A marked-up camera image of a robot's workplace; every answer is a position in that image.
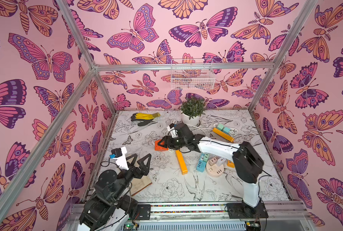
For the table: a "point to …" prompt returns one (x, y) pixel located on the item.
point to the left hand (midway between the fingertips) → (145, 154)
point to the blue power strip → (201, 164)
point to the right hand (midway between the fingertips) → (157, 147)
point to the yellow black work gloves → (144, 119)
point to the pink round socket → (214, 170)
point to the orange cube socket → (159, 148)
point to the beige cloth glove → (138, 185)
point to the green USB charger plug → (205, 157)
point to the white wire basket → (192, 74)
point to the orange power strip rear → (223, 134)
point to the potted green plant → (191, 109)
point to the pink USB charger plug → (212, 161)
